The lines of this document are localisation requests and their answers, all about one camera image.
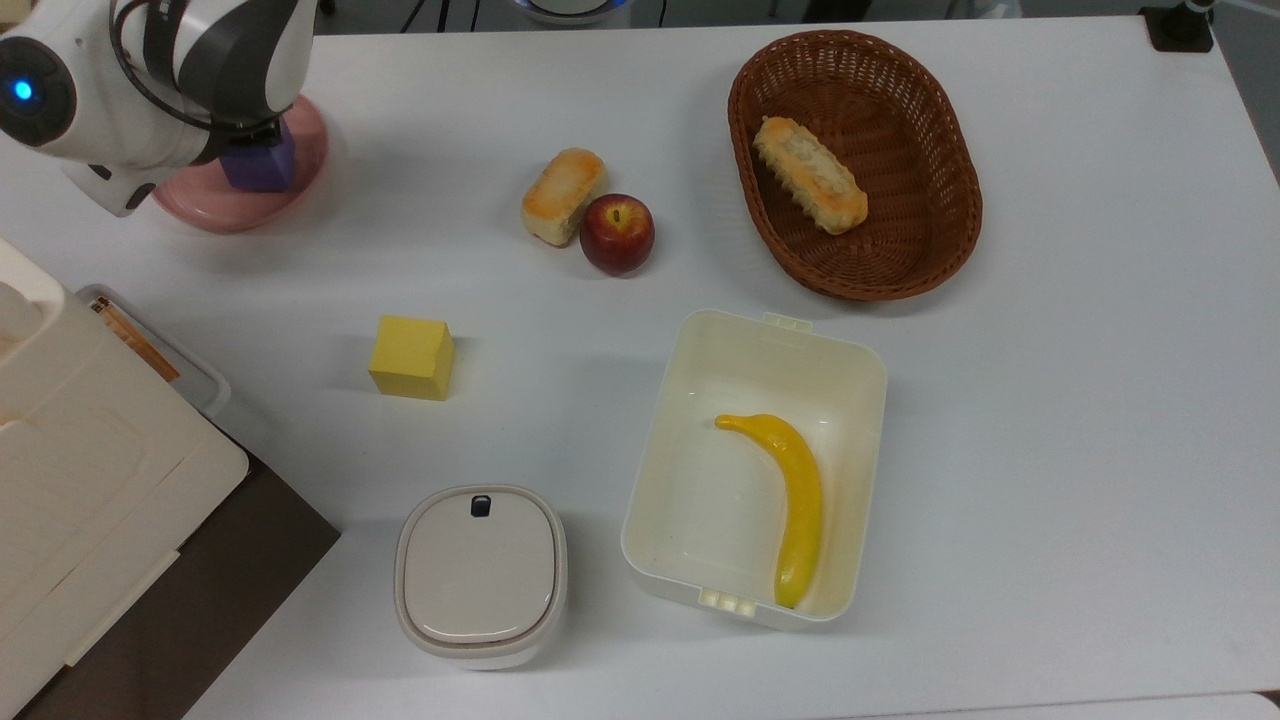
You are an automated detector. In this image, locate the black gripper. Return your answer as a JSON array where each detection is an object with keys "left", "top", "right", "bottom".
[{"left": 210, "top": 115, "right": 287, "bottom": 153}]

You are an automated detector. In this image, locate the purple cube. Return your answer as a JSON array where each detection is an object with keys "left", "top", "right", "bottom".
[{"left": 219, "top": 124, "right": 298, "bottom": 195}]

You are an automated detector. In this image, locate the yellow cube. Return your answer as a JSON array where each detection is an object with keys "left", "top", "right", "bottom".
[{"left": 367, "top": 314, "right": 457, "bottom": 403}]

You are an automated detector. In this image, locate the pink plate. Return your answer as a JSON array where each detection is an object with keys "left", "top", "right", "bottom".
[{"left": 151, "top": 94, "right": 331, "bottom": 236}]

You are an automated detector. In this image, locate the smooth toy bread roll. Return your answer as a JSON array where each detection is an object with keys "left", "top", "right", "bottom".
[{"left": 520, "top": 147, "right": 609, "bottom": 248}]

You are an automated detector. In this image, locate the red toy apple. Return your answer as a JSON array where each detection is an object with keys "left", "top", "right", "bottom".
[{"left": 579, "top": 192, "right": 657, "bottom": 277}]

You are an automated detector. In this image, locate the dark brown drawer box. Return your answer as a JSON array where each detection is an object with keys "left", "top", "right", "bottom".
[{"left": 14, "top": 448, "right": 343, "bottom": 720}]

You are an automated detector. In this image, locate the small cream lidded bin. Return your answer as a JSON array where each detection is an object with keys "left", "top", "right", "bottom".
[{"left": 393, "top": 484, "right": 569, "bottom": 672}]

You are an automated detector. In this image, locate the ridged toy bread loaf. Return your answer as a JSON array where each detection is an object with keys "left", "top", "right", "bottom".
[{"left": 751, "top": 115, "right": 870, "bottom": 237}]

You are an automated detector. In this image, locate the cream plastic open container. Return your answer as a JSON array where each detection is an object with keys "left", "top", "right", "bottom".
[{"left": 619, "top": 308, "right": 889, "bottom": 633}]

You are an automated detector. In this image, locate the brown wicker basket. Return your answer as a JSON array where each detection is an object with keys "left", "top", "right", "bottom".
[{"left": 727, "top": 28, "right": 985, "bottom": 303}]

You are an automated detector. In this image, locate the yellow toy banana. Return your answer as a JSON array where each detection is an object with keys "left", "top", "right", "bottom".
[{"left": 713, "top": 412, "right": 825, "bottom": 610}]

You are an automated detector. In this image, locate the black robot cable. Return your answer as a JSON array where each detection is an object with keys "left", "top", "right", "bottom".
[{"left": 108, "top": 0, "right": 223, "bottom": 133}]

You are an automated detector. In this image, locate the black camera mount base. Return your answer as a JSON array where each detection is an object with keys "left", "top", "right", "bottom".
[{"left": 1139, "top": 0, "right": 1217, "bottom": 54}]

